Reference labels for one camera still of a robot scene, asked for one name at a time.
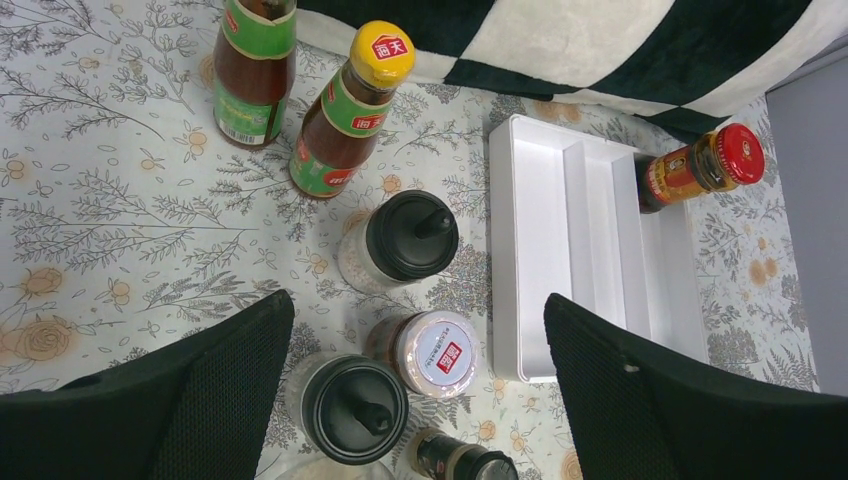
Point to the yellow cap sauce bottle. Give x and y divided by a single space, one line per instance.
340 130
254 64

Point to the black spout lid shaker jar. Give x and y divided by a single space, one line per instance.
410 237

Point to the small black pepper bottle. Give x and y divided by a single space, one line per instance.
435 454

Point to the floral patterned table mat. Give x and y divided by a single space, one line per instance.
128 221

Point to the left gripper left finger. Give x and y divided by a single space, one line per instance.
198 408

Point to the white divided organizer tray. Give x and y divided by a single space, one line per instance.
564 218

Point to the glass jar with metal lid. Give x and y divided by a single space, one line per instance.
327 469

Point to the red lid chili sauce jar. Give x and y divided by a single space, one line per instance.
718 161

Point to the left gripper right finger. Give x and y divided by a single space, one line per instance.
638 410

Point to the black and white checkered pillow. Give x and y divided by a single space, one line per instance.
684 66

